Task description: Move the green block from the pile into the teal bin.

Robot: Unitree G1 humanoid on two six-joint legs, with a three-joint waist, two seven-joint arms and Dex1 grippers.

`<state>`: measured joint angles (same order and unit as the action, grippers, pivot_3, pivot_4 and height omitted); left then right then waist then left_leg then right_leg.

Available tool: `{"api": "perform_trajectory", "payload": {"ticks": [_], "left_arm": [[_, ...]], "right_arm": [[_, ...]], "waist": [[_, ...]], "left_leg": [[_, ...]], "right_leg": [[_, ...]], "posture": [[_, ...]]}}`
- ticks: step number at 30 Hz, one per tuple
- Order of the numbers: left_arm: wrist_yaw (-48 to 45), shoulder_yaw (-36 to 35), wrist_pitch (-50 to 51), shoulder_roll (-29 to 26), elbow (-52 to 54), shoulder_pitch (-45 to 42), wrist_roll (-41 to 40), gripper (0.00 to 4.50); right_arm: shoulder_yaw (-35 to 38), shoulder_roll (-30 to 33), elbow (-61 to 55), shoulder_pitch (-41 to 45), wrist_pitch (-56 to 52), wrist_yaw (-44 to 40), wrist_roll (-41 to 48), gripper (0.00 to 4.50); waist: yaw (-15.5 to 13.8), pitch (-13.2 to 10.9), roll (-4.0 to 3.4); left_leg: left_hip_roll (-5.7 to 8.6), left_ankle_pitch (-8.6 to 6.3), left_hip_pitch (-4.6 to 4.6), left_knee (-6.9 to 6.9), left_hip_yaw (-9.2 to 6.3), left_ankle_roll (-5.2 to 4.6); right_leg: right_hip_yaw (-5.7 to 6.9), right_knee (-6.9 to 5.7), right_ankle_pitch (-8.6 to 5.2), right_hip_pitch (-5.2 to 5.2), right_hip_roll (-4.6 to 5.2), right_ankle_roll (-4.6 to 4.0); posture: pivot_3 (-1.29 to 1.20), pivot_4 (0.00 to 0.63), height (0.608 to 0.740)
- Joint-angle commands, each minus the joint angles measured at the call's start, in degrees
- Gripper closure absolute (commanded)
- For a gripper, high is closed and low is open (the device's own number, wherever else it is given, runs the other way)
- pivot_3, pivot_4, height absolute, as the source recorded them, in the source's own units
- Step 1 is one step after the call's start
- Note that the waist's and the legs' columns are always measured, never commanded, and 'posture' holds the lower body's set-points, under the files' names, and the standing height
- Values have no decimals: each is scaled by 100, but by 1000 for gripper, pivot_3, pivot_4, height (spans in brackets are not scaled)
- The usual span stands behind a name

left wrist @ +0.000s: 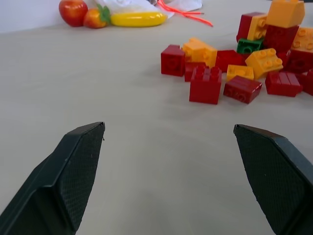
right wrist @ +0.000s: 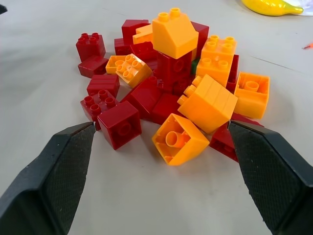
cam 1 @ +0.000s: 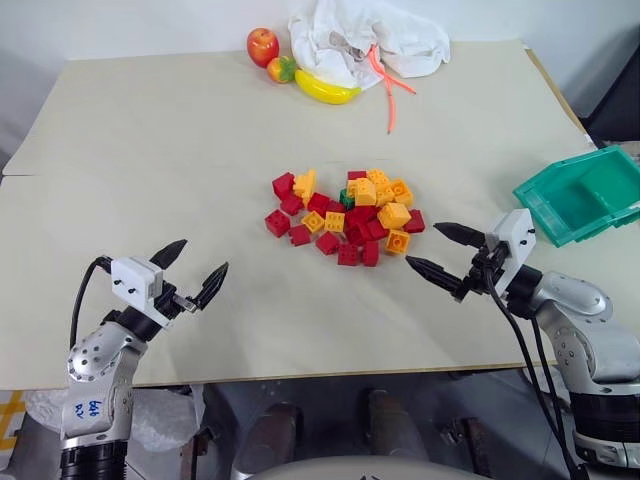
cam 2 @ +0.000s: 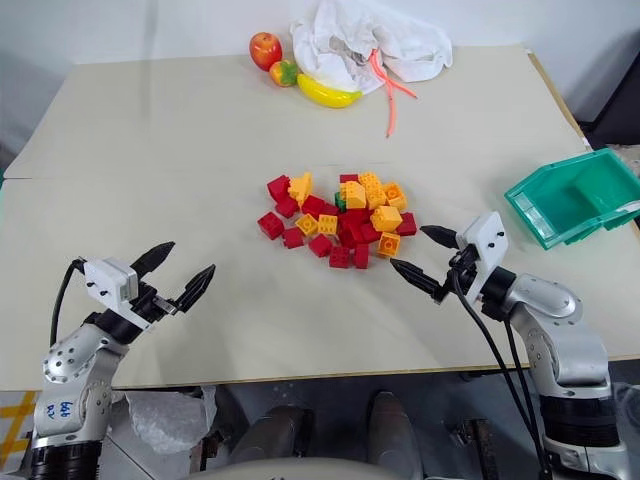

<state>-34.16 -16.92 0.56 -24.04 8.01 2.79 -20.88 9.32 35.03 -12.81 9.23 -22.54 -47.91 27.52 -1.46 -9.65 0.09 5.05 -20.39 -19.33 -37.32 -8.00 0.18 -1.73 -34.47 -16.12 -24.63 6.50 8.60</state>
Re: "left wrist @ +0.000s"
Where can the red toy apple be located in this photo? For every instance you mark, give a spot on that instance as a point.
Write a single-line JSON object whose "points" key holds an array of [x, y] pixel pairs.
{"points": [[73, 12]]}

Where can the white plastic bag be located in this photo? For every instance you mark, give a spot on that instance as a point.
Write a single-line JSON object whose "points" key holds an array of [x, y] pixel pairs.
{"points": [[137, 5]]}

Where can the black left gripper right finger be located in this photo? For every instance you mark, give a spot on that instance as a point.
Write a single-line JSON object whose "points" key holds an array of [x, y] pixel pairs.
{"points": [[271, 176]]}

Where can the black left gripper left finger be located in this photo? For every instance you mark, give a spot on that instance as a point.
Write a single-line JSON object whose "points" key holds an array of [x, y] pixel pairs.
{"points": [[61, 181]]}

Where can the green plastic building brick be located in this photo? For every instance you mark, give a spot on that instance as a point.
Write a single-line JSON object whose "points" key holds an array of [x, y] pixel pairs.
{"points": [[249, 46]]}

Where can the yellow toy banana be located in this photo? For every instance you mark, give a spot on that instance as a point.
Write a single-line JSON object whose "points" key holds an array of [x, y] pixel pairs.
{"points": [[138, 18]]}

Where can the small red-orange toy fruit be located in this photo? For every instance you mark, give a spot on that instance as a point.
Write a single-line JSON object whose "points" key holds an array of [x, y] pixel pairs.
{"points": [[95, 18]]}

